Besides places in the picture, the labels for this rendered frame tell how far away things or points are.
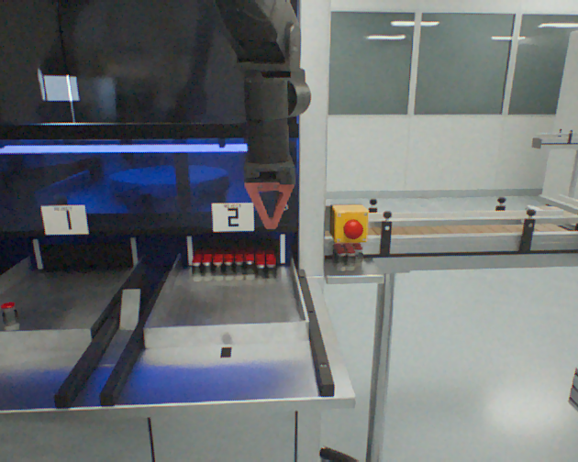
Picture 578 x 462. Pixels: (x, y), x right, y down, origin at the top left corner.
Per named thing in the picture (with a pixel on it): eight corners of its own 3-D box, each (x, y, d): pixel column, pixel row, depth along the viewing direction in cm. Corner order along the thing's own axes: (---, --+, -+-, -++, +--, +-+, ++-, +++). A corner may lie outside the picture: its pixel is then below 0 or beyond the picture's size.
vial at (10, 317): (10, 325, 74) (5, 302, 73) (23, 325, 75) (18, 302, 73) (2, 332, 72) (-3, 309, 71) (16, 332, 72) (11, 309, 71)
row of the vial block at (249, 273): (193, 278, 94) (192, 258, 93) (275, 275, 95) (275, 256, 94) (192, 282, 92) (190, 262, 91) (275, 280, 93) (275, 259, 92)
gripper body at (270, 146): (290, 166, 65) (288, 115, 63) (294, 180, 56) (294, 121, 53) (247, 167, 65) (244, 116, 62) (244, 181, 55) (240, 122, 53)
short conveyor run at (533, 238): (317, 276, 105) (319, 214, 101) (310, 254, 120) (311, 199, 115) (586, 269, 110) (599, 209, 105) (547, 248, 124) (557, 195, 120)
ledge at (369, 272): (318, 261, 109) (318, 255, 109) (369, 260, 110) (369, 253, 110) (327, 284, 96) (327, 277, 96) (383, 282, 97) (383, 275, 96)
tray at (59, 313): (30, 270, 99) (27, 256, 98) (146, 268, 101) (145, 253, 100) (-81, 354, 66) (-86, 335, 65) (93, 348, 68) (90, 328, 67)
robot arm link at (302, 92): (227, 21, 54) (291, 20, 51) (267, 30, 64) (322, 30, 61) (228, 119, 58) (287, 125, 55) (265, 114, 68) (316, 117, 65)
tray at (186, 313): (180, 267, 101) (178, 253, 100) (291, 264, 103) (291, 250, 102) (145, 347, 68) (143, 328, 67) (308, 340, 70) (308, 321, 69)
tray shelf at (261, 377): (9, 279, 99) (8, 270, 99) (313, 270, 103) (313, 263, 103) (-204, 433, 53) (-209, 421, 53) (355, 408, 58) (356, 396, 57)
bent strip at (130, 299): (127, 319, 77) (123, 289, 75) (144, 318, 77) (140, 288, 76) (97, 366, 64) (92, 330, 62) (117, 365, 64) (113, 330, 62)
